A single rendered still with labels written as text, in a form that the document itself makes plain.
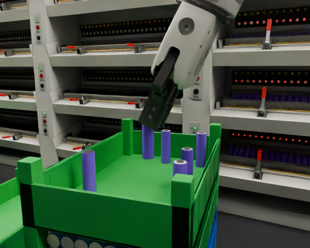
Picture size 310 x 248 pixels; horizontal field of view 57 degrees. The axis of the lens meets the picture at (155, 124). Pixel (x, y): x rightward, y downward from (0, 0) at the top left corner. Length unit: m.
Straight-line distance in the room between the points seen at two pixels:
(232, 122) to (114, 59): 0.49
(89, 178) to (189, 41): 0.23
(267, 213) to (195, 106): 0.43
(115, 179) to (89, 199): 0.17
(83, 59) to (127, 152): 0.66
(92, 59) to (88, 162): 0.80
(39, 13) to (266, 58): 0.92
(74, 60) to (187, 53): 0.91
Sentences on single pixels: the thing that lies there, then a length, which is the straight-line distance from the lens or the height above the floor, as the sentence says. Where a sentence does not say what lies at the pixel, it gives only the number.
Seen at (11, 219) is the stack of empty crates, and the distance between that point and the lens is 0.76.
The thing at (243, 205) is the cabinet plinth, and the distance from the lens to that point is 1.06.
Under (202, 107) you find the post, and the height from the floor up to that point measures 0.38.
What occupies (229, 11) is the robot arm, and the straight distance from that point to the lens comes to 0.38.
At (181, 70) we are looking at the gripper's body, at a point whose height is 0.50.
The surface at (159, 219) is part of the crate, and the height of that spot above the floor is 0.36.
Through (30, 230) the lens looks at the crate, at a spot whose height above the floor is 0.32.
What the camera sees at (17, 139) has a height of 0.16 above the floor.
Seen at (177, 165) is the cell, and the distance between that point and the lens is 0.36.
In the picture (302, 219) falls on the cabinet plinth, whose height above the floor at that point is 0.03.
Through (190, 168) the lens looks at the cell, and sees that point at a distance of 0.42.
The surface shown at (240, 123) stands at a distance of 0.94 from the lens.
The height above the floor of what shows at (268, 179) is 0.16.
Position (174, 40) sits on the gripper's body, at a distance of 0.36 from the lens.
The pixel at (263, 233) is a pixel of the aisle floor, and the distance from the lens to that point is 1.01.
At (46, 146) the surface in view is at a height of 0.15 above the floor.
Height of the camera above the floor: 0.50
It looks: 11 degrees down
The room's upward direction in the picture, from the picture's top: straight up
